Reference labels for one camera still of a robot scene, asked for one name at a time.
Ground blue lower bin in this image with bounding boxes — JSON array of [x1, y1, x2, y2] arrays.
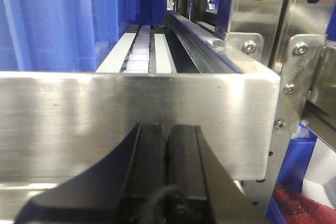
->
[[265, 121, 336, 224]]

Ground stainless steel shelf front rail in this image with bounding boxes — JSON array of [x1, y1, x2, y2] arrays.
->
[[1, 72, 279, 183]]

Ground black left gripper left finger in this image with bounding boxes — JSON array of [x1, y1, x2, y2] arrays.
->
[[15, 124, 165, 223]]

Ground white roller conveyor track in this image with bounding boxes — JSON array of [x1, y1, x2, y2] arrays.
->
[[96, 26, 177, 73]]

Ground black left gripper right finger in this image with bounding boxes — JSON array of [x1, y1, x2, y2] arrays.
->
[[165, 125, 256, 223]]

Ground stainless steel shelf upright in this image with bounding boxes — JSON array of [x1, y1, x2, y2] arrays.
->
[[222, 0, 335, 213]]

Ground blue plastic tray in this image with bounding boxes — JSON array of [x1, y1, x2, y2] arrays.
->
[[1, 0, 167, 72]]

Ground black side guide rail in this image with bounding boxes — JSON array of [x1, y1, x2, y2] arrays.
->
[[165, 10, 243, 74]]

